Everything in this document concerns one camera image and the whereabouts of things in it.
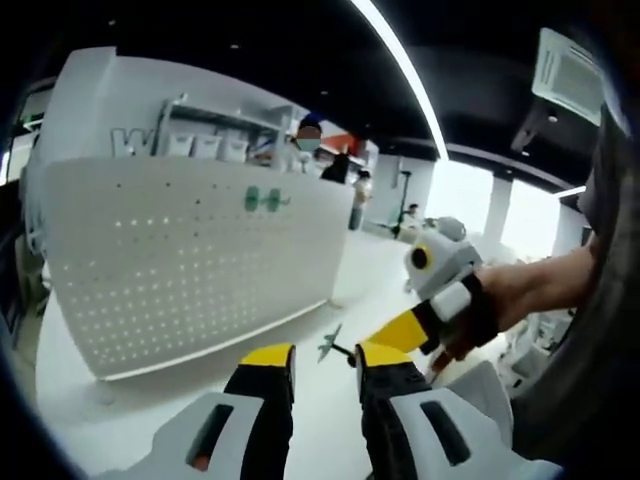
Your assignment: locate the person's right hand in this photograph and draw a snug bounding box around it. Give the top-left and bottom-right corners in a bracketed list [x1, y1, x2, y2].
[432, 262, 542, 374]

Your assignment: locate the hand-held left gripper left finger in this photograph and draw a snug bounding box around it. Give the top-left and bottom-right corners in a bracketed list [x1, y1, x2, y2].
[117, 342, 297, 480]

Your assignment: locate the white perforated mounting plate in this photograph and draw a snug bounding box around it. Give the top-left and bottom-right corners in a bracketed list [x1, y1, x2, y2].
[37, 154, 356, 382]

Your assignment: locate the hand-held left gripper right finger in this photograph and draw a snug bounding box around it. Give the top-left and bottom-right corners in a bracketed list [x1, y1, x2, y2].
[353, 341, 564, 480]

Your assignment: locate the black tripod stand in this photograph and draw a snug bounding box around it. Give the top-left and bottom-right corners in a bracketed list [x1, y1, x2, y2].
[392, 169, 414, 239]

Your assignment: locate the ceiling air conditioner unit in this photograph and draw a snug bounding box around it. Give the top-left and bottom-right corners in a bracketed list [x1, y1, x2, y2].
[530, 27, 609, 129]

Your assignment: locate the person's grey clothing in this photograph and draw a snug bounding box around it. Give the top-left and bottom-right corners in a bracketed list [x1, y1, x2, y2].
[509, 99, 640, 451]

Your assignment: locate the orange and blue sign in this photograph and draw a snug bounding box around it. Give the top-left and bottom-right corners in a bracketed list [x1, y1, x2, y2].
[319, 132, 369, 156]

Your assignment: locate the long ceiling light strip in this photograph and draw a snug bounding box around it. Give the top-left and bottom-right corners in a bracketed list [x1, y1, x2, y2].
[349, 0, 449, 161]

